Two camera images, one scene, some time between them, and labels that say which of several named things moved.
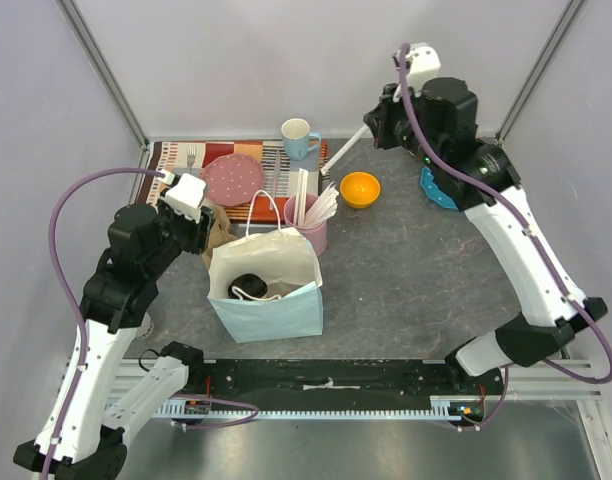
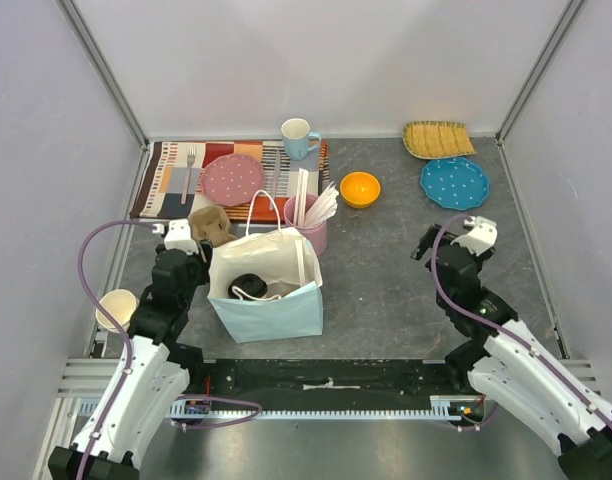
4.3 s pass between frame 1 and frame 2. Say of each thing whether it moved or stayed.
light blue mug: stayed
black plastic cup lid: stayed
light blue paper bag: stayed
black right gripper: moved
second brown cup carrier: stayed
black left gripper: moved
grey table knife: stayed
